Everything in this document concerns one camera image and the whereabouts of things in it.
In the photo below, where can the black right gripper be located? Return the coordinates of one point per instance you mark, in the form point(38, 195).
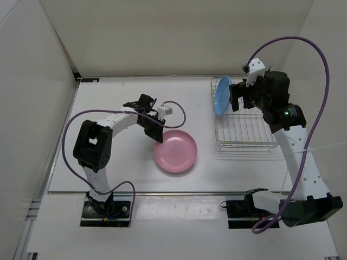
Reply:
point(239, 90)

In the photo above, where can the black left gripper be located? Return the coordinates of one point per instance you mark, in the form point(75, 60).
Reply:
point(156, 134)

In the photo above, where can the pink plastic plate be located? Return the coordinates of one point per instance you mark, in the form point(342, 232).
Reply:
point(177, 153)

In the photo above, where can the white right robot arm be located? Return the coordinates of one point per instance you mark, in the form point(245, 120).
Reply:
point(309, 200)

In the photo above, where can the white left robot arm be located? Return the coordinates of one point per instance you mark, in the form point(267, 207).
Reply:
point(93, 146)

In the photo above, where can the blue plastic plate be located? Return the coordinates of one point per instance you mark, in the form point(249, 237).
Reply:
point(222, 95)

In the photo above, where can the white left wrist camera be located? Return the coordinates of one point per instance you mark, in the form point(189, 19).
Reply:
point(163, 111)

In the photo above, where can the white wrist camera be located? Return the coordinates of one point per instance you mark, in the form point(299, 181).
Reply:
point(163, 111)
point(254, 69)

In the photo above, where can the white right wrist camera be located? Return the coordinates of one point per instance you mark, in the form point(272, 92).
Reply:
point(254, 69)

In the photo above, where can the chrome wire dish rack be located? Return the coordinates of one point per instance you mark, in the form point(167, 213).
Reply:
point(243, 130)

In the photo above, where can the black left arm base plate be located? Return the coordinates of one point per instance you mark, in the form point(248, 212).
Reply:
point(115, 212)

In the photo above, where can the white cable tie right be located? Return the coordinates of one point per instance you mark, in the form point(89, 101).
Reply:
point(317, 148)

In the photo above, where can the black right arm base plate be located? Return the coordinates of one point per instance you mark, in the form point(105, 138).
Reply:
point(239, 217)

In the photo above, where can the aluminium front table rail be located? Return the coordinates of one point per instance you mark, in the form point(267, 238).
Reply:
point(219, 193)

